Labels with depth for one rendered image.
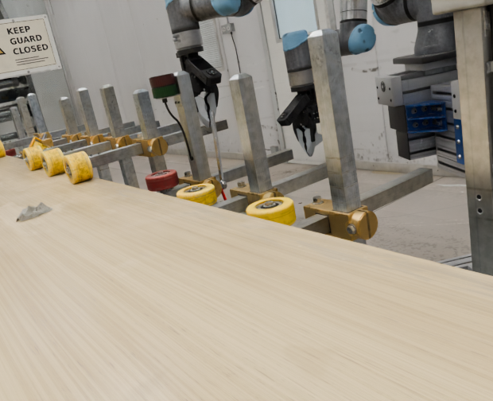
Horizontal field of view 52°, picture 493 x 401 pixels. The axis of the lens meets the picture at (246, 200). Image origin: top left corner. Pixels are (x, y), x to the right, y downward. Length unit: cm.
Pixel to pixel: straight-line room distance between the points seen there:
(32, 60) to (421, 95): 246
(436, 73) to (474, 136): 104
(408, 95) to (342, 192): 85
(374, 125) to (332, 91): 351
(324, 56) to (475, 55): 25
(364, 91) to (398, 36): 54
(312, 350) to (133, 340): 19
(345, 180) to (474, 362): 50
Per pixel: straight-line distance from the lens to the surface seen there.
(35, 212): 120
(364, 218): 88
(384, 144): 434
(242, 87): 104
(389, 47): 416
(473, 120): 70
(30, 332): 64
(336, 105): 86
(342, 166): 87
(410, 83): 170
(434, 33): 174
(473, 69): 69
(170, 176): 126
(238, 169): 139
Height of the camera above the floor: 115
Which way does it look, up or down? 16 degrees down
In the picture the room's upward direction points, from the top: 11 degrees counter-clockwise
